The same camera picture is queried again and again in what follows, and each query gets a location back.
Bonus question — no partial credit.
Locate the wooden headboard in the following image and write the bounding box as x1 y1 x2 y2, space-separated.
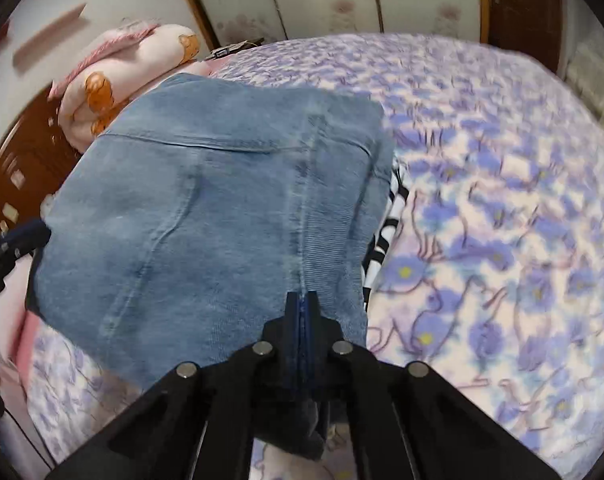
0 85 88 241

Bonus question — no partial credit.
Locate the blue denim jacket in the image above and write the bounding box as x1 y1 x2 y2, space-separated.
24 72 397 456

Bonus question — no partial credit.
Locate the small dark object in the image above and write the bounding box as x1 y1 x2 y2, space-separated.
209 40 265 59

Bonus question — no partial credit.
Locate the bed with purple floral sheet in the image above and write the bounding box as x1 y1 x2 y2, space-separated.
27 32 604 480

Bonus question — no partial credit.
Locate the pink bear print quilt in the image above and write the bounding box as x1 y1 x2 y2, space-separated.
47 22 217 153

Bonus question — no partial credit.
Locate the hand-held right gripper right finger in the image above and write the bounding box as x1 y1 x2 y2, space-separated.
302 290 562 480

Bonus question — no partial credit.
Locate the lace covered furniture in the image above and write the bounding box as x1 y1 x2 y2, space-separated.
564 35 604 126

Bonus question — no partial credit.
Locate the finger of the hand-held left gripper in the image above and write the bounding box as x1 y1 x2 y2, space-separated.
0 220 53 311

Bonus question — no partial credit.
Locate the black and white printed shirt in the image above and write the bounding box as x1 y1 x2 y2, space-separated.
362 167 410 313

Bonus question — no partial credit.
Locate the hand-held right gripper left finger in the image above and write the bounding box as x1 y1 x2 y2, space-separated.
44 290 305 480

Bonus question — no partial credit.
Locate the brown wooden door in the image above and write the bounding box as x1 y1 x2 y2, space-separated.
486 0 565 73

